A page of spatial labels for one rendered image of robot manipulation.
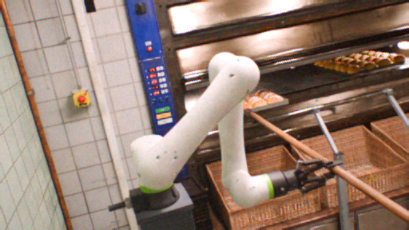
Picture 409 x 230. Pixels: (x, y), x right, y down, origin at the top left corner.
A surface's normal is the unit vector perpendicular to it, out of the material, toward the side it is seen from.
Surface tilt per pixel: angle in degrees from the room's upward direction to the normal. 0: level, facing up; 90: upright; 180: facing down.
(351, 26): 70
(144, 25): 90
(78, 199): 90
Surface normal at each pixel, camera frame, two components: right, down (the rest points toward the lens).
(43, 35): 0.21, 0.22
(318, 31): 0.14, -0.11
